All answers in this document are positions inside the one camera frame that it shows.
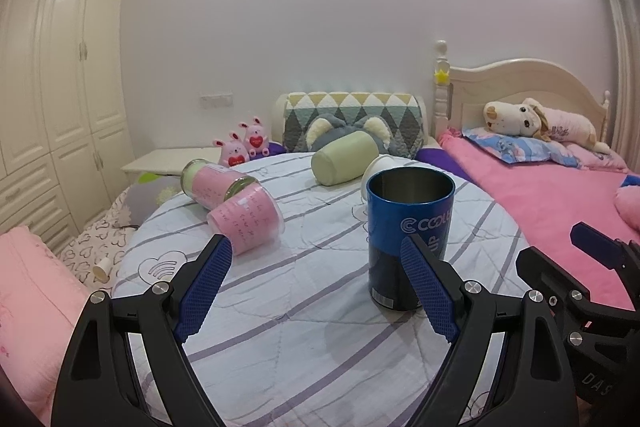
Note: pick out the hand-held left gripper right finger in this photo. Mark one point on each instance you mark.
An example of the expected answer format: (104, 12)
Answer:
(427, 287)

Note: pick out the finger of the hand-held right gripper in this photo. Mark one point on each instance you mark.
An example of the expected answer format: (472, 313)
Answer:
(597, 247)
(547, 274)

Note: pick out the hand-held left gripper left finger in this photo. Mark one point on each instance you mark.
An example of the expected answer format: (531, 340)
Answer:
(207, 282)

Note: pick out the pink plastic cup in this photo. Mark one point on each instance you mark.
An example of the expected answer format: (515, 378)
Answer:
(247, 217)

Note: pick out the blue metal cup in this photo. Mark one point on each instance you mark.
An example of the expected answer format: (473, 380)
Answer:
(400, 207)

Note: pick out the small paper cup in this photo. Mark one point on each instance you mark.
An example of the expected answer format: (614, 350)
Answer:
(102, 269)

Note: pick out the white cup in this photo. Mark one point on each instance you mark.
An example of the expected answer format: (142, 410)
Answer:
(375, 167)

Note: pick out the pale green cup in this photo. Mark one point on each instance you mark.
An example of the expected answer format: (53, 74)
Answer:
(340, 159)

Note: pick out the pink cushion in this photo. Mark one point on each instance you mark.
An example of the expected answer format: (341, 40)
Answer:
(631, 207)

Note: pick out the pink bed sheet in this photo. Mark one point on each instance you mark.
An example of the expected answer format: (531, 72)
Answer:
(525, 207)

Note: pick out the glass jar with pink label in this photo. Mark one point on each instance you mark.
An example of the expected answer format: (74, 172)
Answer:
(210, 184)

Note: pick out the grey cloth with green print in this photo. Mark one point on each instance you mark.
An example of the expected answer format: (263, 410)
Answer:
(150, 194)

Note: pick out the heart print sheet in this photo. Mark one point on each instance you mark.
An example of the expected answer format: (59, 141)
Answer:
(95, 237)

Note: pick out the blue printed pillow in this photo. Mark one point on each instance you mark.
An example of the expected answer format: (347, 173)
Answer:
(525, 149)

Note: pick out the white nightstand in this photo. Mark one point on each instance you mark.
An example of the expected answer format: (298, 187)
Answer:
(160, 159)

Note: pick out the pink plush bunny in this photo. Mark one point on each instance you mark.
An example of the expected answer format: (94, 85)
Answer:
(231, 152)
(256, 139)

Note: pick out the cream plush dog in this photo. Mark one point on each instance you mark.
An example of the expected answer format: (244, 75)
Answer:
(520, 114)

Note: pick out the pink quilt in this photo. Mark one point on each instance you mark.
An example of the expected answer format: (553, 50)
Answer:
(35, 297)

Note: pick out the grey plush cushion with ears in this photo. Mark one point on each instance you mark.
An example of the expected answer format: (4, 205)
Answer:
(327, 134)

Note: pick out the cream wooden bed headboard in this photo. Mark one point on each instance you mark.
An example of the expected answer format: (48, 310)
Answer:
(500, 82)

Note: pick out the triangle patterned quilted cover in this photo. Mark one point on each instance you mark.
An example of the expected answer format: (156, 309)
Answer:
(350, 104)

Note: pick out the cream wardrobe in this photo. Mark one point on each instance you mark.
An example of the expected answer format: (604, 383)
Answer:
(65, 57)

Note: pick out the white door frame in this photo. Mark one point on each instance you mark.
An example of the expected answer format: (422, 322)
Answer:
(625, 57)

